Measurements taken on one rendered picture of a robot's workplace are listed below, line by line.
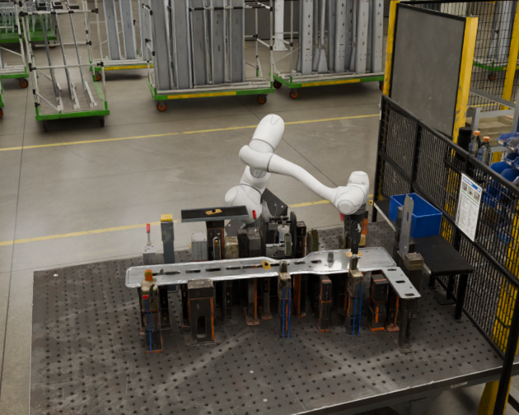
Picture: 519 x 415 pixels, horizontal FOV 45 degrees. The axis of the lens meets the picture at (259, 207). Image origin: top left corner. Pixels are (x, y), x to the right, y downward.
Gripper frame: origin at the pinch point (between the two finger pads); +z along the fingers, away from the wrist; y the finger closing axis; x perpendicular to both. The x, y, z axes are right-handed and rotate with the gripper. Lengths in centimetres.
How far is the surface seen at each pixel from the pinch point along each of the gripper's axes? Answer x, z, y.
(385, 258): 16.4, 6.8, 3.1
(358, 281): -5.2, 5.3, 24.8
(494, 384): 59, 54, 53
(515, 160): 157, 3, -116
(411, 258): 25.3, 0.9, 14.6
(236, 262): -61, 6, -6
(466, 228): 55, -12, 12
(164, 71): -88, 46, -693
